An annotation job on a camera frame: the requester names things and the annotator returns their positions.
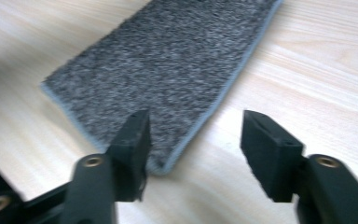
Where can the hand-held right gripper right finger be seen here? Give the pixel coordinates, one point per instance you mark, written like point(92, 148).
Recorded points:
point(270, 158)

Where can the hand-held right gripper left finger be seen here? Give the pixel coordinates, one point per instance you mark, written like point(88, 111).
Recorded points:
point(130, 161)

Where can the grey carpet mat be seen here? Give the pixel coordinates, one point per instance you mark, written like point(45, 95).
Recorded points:
point(161, 71)

